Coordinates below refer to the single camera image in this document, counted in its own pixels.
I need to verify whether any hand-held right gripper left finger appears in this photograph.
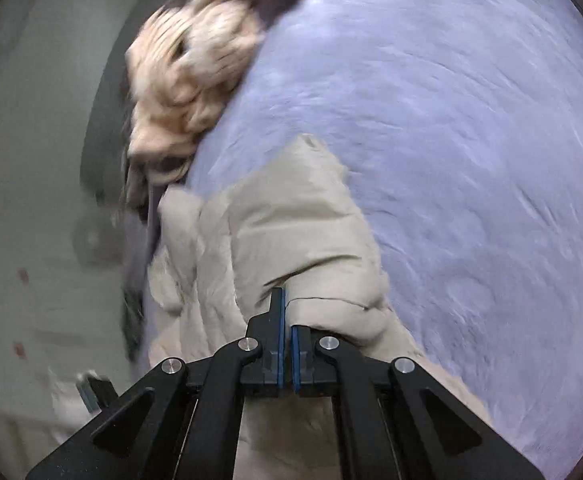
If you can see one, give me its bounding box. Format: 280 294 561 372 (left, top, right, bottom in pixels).
25 287 287 480

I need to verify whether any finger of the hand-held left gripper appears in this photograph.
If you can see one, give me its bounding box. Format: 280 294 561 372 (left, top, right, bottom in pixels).
74 371 119 413

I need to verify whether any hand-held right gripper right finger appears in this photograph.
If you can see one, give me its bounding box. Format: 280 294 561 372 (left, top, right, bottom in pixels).
291 325 547 480

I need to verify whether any beige puffer jacket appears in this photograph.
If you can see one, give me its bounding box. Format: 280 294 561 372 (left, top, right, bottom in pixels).
146 132 497 480

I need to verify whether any dark patterned cloth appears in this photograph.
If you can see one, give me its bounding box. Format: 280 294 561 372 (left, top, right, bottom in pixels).
120 175 164 363

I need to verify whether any round grey fan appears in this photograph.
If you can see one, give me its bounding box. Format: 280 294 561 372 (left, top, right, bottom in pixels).
71 220 122 267

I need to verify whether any white drawer cabinet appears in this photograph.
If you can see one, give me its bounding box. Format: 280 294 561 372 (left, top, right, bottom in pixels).
0 0 137 441

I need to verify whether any purple embossed blanket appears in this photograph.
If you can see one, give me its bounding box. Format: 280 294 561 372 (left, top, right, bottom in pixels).
136 0 583 480

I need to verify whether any grey headboard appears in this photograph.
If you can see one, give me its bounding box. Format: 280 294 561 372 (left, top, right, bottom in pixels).
80 25 139 203

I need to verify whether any beige striped cloth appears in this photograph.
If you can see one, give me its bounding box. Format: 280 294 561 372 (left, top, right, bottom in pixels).
124 0 322 211

